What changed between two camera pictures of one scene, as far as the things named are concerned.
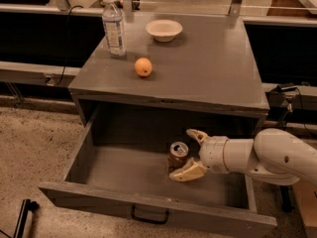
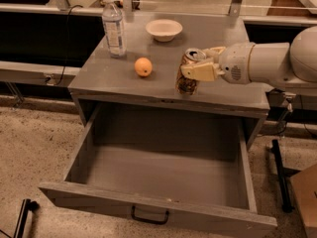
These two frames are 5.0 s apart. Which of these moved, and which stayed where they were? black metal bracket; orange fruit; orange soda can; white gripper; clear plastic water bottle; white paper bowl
Moved: orange soda can; white gripper
Stayed: clear plastic water bottle; black metal bracket; white paper bowl; orange fruit
